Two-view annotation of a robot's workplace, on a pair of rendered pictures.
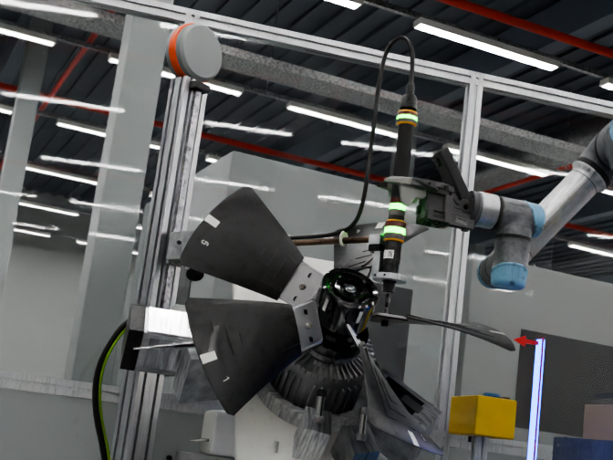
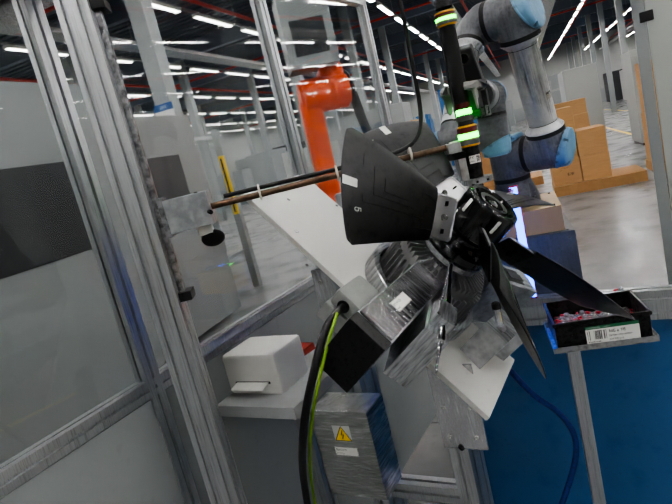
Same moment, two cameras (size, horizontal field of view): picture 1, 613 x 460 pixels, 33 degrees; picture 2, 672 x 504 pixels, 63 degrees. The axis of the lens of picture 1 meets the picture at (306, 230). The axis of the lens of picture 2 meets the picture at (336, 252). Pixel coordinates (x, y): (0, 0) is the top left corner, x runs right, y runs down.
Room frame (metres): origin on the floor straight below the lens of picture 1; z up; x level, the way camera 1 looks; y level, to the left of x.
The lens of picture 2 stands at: (1.49, 0.93, 1.40)
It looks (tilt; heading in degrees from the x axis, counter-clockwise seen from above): 10 degrees down; 314
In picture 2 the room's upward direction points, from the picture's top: 14 degrees counter-clockwise
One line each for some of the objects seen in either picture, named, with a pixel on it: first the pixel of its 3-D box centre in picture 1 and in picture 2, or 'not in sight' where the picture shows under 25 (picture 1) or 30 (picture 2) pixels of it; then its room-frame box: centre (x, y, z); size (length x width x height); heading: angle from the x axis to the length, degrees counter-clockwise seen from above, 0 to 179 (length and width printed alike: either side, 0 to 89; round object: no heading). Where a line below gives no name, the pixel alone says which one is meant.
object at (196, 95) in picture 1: (181, 198); (145, 157); (2.54, 0.32, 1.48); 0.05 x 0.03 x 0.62; 138
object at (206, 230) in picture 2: (195, 271); (212, 234); (2.48, 0.26, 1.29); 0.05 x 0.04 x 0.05; 48
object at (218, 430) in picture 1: (225, 433); (262, 366); (2.61, 0.13, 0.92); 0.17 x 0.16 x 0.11; 13
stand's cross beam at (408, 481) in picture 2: not in sight; (429, 488); (2.27, 0.00, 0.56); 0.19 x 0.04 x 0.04; 13
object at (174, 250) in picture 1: (188, 248); (187, 212); (2.51, 0.28, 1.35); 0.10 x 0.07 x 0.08; 48
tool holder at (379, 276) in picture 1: (388, 257); (469, 162); (2.10, -0.18, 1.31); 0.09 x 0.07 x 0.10; 48
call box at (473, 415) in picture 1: (482, 420); not in sight; (2.46, -0.47, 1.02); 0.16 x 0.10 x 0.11; 13
